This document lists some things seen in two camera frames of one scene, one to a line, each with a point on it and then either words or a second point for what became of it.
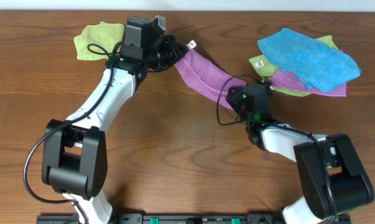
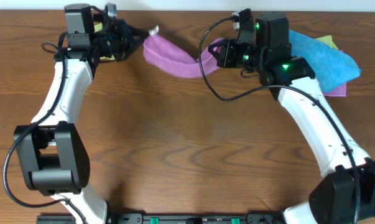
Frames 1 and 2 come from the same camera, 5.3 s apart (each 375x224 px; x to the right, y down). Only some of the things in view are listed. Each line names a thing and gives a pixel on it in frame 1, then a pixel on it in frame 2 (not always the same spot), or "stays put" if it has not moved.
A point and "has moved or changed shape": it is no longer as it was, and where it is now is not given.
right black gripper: [234, 95] → [222, 53]
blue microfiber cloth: [311, 61] stays put
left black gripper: [170, 50] → [125, 40]
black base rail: [196, 218] stays put
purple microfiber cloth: [208, 78] has moved or changed shape
